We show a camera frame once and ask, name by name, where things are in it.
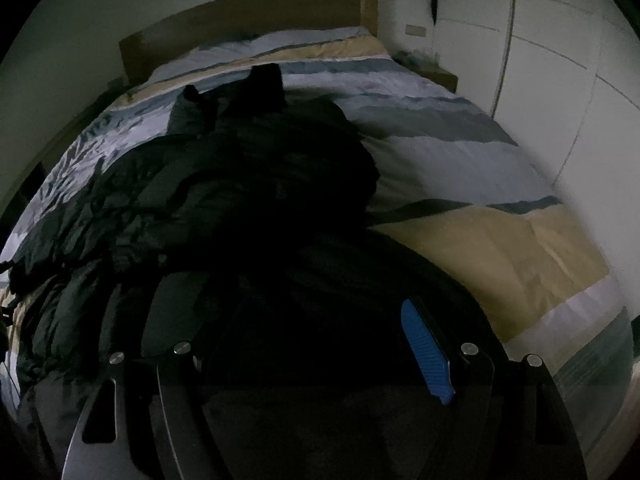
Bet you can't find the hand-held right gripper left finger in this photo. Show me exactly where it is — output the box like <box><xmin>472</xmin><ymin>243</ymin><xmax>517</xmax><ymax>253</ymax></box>
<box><xmin>62</xmin><ymin>305</ymin><xmax>231</xmax><ymax>480</ymax></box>

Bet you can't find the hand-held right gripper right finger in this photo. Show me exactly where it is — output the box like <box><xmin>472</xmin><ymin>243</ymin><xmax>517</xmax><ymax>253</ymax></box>
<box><xmin>400</xmin><ymin>297</ymin><xmax>588</xmax><ymax>480</ymax></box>

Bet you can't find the black puffer jacket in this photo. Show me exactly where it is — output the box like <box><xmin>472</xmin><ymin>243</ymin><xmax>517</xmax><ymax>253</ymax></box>
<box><xmin>0</xmin><ymin>64</ymin><xmax>496</xmax><ymax>480</ymax></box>

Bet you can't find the wooden nightstand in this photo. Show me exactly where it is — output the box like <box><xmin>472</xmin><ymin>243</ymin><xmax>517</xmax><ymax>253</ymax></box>
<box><xmin>395</xmin><ymin>52</ymin><xmax>459</xmax><ymax>94</ymax></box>

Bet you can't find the white wardrobe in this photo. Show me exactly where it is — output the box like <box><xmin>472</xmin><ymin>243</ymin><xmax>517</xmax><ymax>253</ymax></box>
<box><xmin>432</xmin><ymin>0</ymin><xmax>640</xmax><ymax>271</ymax></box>

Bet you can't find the wooden headboard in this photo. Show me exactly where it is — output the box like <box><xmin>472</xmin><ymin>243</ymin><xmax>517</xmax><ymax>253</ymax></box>
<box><xmin>118</xmin><ymin>0</ymin><xmax>379</xmax><ymax>86</ymax></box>

